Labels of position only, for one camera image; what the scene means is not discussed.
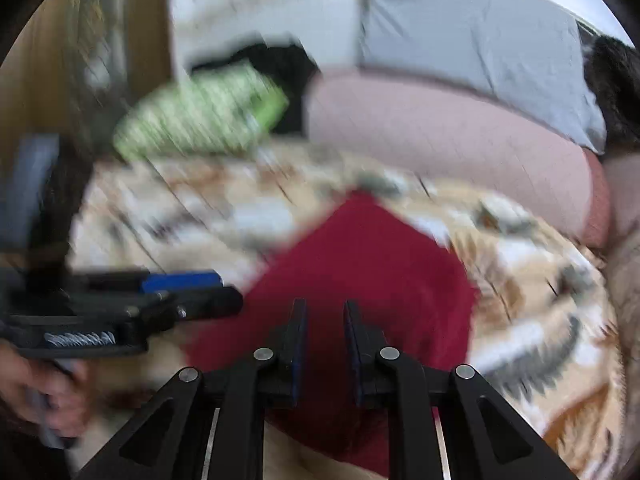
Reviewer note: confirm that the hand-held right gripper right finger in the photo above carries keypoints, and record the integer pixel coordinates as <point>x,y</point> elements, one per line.
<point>353,355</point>

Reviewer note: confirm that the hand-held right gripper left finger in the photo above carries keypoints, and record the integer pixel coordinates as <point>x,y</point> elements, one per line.
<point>298,355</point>

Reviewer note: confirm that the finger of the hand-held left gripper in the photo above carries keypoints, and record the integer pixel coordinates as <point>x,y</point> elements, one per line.
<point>175,281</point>
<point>210,302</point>

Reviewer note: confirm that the dark red sweater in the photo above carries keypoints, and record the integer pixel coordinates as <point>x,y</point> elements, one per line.
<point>370,270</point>

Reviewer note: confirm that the person's left hand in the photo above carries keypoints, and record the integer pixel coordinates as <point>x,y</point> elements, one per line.
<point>55,400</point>

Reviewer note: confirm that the green checked pillow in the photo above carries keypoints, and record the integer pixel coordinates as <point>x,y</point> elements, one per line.
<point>195,115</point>

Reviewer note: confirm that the floral leaf print blanket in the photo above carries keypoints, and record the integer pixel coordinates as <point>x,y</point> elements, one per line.
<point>525,285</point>

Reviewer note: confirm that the pink headboard cushion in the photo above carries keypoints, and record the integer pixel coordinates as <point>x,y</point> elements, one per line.
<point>440,145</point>

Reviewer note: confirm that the wooden framed glass door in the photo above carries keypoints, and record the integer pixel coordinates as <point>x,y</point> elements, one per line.
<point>100,60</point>

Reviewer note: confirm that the black garment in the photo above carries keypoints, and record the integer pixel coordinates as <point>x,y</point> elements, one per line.
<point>285,67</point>

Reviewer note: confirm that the small striped sofa cushion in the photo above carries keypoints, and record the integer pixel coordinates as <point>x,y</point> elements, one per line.
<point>627,310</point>

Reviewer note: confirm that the grey pillow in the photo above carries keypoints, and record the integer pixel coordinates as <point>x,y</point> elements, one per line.
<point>475,40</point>

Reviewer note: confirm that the fur trimmed jacket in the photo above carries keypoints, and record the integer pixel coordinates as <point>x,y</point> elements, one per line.
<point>617,90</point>

